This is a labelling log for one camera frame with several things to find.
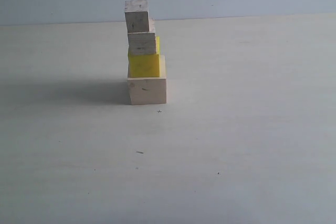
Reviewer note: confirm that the large pale wooden cube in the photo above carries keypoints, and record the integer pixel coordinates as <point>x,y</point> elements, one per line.
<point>148,90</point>

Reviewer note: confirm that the yellow cube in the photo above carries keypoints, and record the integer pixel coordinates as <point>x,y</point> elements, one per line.
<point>145,65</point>

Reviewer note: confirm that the medium weathered wooden cube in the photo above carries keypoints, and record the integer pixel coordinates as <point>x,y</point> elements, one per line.
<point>144,43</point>

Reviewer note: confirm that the small weathered wooden cube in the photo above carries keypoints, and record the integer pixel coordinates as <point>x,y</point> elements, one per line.
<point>137,16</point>

